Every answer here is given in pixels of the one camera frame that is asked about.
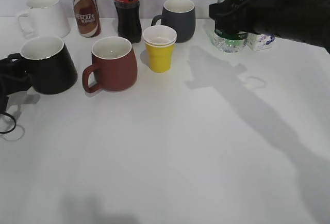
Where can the cola bottle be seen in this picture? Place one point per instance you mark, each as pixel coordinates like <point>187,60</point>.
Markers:
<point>129,25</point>

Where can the white mug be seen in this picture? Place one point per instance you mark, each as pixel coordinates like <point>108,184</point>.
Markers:
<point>47,18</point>

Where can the inner white paper cup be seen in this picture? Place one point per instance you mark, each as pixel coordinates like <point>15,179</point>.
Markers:
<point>159,35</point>

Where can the small white carton box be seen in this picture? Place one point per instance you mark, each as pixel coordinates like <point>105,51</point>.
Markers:
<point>260,42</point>

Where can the black mug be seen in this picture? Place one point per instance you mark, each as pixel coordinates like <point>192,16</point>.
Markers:
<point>47,63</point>

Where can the Nescafe coffee bottle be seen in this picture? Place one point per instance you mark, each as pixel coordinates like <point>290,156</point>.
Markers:
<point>87,18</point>

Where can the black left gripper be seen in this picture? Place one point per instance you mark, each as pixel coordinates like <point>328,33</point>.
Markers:
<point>13,77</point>

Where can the yellow paper cup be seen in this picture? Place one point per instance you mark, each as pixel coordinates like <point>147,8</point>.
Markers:
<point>160,57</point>

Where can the dark grey mug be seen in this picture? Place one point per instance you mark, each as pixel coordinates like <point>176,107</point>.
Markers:
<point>180,15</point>

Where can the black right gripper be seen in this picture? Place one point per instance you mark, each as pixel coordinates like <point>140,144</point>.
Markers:
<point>234,16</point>

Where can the clear water bottle green label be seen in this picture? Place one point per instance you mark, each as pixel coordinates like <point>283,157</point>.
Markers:
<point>229,43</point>

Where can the red brown mug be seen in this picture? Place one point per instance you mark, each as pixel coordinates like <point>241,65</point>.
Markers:
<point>113,68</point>

